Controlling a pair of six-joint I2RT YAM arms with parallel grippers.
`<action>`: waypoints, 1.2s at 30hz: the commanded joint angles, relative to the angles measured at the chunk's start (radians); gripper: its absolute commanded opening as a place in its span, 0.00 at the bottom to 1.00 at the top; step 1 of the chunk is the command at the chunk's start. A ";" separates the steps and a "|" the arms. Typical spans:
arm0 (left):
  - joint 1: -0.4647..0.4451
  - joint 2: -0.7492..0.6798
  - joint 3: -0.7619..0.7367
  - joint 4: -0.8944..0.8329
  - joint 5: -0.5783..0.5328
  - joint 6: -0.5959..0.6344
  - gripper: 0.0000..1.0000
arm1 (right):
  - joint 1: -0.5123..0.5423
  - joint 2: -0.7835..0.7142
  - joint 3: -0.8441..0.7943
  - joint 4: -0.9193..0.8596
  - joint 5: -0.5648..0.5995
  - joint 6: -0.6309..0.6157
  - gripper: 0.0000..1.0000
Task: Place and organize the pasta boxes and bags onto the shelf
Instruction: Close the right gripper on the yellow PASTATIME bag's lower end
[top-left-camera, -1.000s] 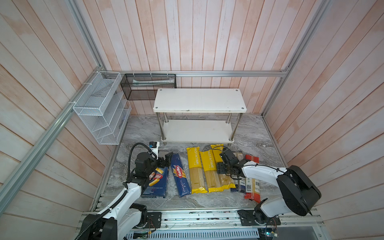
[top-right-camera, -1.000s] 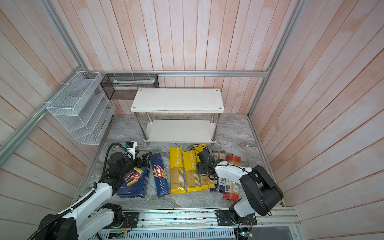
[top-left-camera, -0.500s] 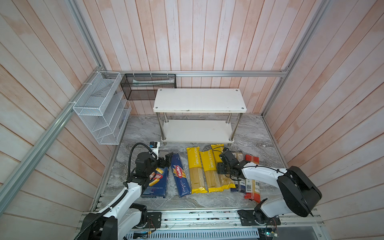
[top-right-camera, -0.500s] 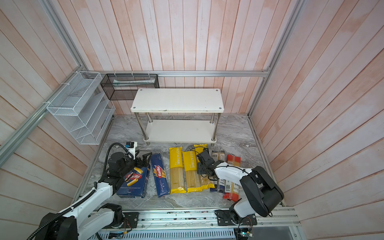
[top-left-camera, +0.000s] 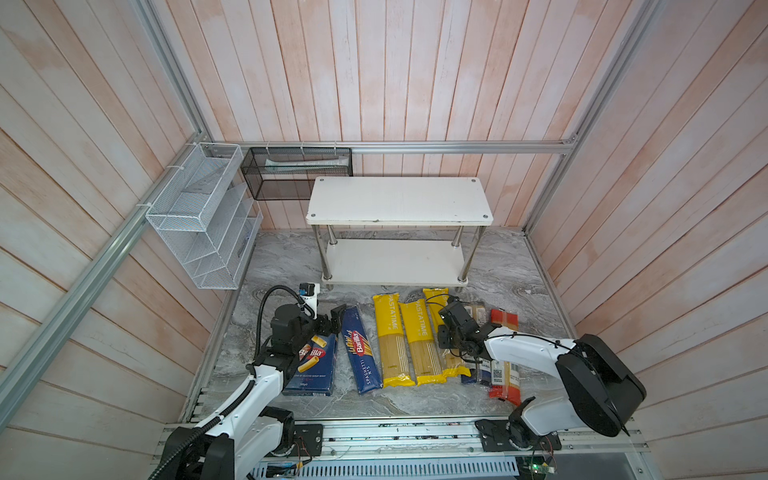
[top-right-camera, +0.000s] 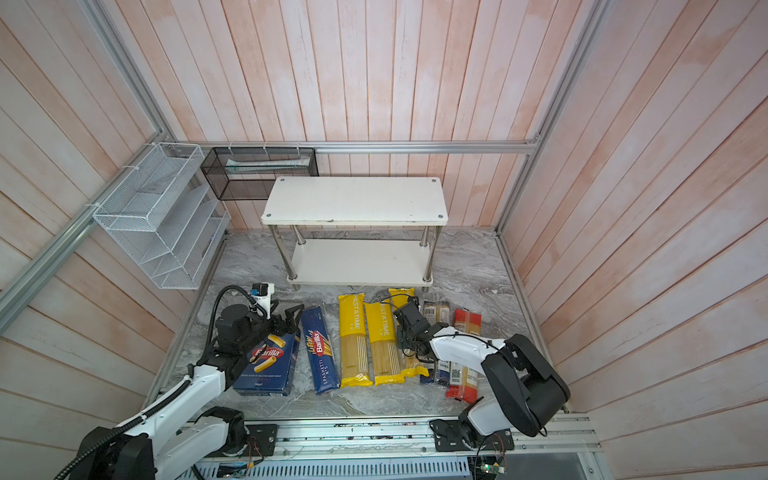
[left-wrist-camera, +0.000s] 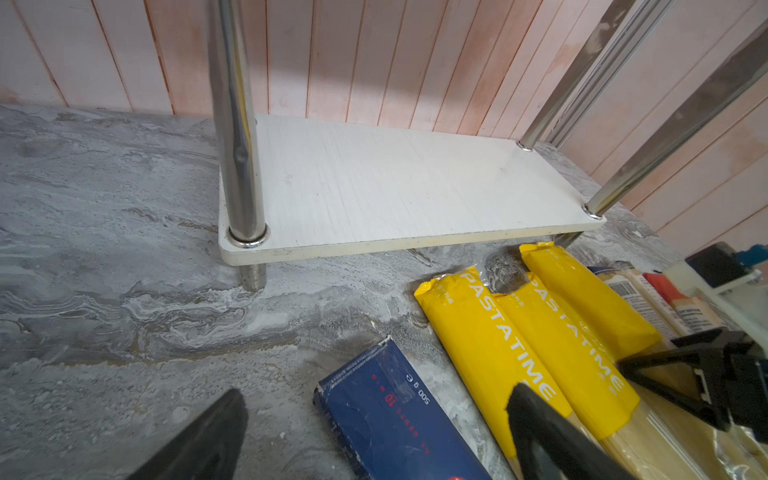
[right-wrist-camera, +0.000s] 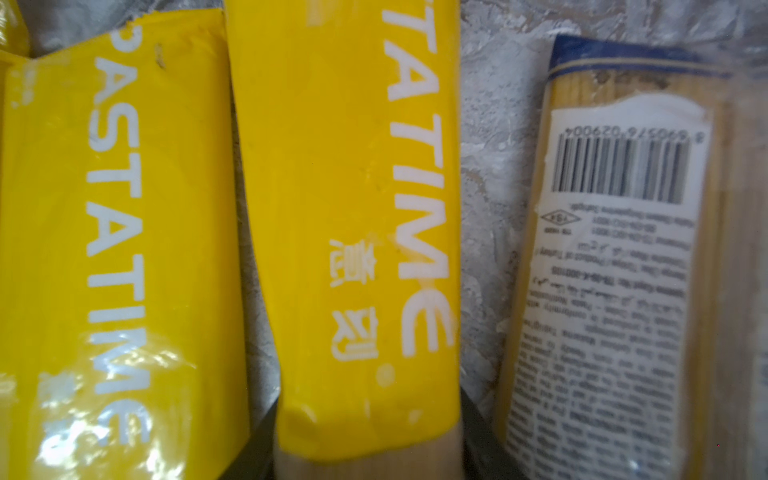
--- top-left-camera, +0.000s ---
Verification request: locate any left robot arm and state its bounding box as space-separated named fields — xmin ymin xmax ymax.
xmin=149 ymin=283 xmax=346 ymax=479

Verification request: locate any red-end spaghetti bag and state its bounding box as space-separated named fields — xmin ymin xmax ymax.
xmin=488 ymin=309 xmax=521 ymax=406

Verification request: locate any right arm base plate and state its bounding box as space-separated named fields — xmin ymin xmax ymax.
xmin=474 ymin=419 xmax=562 ymax=452

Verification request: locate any white two-tier shelf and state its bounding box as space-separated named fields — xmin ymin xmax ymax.
xmin=306 ymin=176 xmax=493 ymax=288

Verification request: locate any aluminium front rail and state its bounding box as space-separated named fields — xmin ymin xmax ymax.
xmin=295 ymin=416 xmax=650 ymax=462

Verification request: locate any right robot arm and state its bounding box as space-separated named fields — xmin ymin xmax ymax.
xmin=438 ymin=296 xmax=647 ymax=452

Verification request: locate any white wire mesh organizer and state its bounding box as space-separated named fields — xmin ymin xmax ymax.
xmin=146 ymin=143 xmax=263 ymax=290

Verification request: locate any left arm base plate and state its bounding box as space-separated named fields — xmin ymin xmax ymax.
xmin=267 ymin=423 xmax=324 ymax=458

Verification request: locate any blue Barilla spaghetti box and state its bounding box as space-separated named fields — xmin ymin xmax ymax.
xmin=341 ymin=306 xmax=383 ymax=394

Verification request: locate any blue Barilla rigatoni box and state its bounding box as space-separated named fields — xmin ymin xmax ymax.
xmin=283 ymin=334 xmax=337 ymax=396

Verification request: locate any yellow pastatime spaghetti bag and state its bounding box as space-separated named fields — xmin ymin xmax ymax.
xmin=422 ymin=288 xmax=470 ymax=378
xmin=399 ymin=299 xmax=446 ymax=386
xmin=372 ymin=293 xmax=416 ymax=387

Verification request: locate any black mesh basket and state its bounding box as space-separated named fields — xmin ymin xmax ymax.
xmin=240 ymin=146 xmax=354 ymax=201

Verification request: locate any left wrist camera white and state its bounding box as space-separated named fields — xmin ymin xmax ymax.
xmin=299 ymin=282 xmax=320 ymax=317

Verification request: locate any blue-end spaghetti bag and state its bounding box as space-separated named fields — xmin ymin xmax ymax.
xmin=460 ymin=303 xmax=491 ymax=387

